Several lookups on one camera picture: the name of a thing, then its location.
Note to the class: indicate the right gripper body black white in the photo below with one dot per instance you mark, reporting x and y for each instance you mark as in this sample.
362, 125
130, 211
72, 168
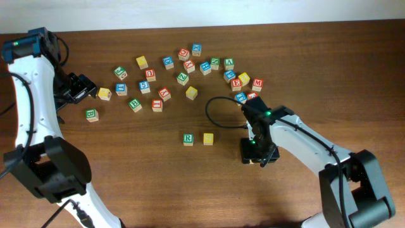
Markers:
260, 150

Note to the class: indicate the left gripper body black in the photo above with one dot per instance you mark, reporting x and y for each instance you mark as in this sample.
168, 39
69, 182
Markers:
83, 88

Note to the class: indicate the green R block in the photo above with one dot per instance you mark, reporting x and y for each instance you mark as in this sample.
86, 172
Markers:
188, 139

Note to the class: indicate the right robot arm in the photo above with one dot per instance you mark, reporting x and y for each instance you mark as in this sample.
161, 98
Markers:
353, 189

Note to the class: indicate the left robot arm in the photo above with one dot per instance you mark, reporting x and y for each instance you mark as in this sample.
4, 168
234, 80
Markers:
43, 161

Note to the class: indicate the green B block left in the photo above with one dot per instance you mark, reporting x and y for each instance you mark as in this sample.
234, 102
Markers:
92, 115

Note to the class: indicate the green b block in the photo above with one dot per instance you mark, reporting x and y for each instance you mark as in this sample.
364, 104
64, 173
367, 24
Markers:
135, 105
92, 115

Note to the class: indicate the yellow W block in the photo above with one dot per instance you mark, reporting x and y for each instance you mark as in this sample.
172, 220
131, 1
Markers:
104, 94

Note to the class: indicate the green J block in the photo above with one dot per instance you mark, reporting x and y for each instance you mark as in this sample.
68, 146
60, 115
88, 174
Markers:
120, 72

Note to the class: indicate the red 3 block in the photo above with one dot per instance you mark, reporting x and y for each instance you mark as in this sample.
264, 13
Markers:
252, 95

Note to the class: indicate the blue E block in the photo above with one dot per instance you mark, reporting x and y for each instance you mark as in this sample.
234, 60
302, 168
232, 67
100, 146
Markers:
241, 98

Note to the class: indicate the green B block centre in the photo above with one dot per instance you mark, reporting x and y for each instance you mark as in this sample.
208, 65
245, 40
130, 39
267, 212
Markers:
135, 105

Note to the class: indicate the red M block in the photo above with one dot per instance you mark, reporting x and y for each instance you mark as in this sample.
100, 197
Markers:
257, 85

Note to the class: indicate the red E block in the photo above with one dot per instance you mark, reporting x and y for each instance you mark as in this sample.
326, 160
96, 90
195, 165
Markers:
236, 84

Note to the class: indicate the blue 5 block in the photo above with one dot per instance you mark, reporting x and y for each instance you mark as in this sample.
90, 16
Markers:
144, 87

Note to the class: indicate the yellow block right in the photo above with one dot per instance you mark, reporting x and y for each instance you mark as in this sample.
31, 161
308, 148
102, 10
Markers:
244, 78

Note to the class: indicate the yellow block top left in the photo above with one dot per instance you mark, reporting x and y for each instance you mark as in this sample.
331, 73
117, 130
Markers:
142, 62

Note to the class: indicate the blue P block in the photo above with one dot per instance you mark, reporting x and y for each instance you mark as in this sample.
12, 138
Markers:
229, 75

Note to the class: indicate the red U block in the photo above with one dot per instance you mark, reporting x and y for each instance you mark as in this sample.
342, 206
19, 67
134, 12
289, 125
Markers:
150, 75

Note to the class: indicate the yellow block centre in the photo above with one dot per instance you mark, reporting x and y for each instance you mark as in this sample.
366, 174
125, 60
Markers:
191, 93

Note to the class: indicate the red I block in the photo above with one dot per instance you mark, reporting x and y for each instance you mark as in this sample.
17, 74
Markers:
157, 105

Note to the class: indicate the green V block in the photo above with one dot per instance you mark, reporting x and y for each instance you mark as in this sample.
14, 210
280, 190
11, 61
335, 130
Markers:
229, 64

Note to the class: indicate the red K block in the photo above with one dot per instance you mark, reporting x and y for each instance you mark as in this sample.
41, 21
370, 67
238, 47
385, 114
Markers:
164, 94

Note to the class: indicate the blue H block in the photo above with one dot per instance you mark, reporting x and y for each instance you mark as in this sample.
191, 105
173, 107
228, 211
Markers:
205, 68

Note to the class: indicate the green N block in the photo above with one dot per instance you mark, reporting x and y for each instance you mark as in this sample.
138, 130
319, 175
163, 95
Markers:
215, 63

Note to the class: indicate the blue D block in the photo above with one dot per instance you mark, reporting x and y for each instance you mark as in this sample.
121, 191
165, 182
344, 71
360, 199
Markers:
168, 62

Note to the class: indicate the green Z block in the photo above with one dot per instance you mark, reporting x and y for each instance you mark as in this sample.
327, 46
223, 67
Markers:
182, 78

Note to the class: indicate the red Y block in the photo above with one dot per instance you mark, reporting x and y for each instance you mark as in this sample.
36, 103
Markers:
189, 66

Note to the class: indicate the red C block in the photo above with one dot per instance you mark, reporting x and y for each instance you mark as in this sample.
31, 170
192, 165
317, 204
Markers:
183, 54

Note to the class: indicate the blue X block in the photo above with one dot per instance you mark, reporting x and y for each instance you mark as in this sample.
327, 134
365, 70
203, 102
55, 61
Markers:
196, 49

